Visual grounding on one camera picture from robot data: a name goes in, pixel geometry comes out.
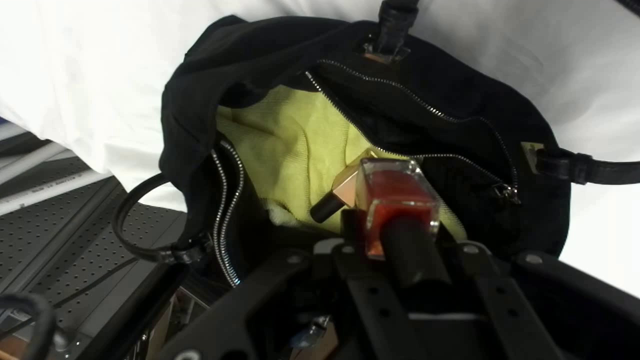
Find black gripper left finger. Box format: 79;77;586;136
159;244;414;360

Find yellow-green cloth in bag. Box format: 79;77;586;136
214;84;469;241

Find white table cloth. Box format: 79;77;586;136
0;0;640;185

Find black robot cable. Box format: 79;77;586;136
0;291;58;360

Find black handbag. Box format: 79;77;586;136
139;0;640;282

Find orange-red nail polish bottle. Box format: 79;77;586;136
357;157;451;288

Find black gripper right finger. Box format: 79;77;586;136
454;241;640;360

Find pale peach nail polish bottle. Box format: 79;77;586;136
310;161;361;222

